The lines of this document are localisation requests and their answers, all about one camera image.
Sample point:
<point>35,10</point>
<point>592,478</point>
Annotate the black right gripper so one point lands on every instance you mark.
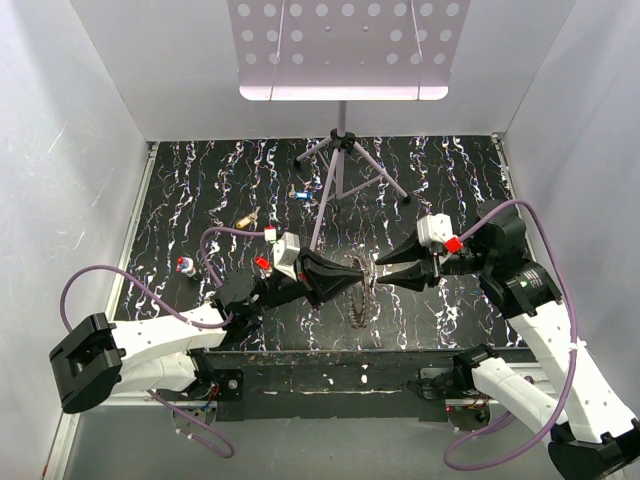
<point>411,278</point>

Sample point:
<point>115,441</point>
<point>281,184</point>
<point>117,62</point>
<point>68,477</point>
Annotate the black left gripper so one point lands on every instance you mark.
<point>322,275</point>

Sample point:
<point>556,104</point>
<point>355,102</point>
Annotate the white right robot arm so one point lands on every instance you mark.
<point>591,433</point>

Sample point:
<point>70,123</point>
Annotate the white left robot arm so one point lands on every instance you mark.
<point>99,357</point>

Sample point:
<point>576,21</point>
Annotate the key with red tag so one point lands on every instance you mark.
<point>262,263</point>

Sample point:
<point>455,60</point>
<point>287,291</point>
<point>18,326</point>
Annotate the key with blue tag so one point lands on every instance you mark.
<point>293,193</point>

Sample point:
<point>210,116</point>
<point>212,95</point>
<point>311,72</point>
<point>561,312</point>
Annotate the key with yellow tag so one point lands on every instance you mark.
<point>247,220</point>

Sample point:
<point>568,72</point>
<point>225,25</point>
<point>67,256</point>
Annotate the white perforated music stand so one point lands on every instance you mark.
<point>346,51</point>

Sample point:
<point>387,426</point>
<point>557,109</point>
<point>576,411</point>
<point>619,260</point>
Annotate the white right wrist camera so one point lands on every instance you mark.
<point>437,230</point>

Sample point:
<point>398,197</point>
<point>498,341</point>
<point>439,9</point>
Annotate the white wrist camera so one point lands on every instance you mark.
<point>437,230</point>
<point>285,250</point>

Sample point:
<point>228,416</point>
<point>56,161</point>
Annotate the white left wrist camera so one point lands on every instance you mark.
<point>285,250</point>

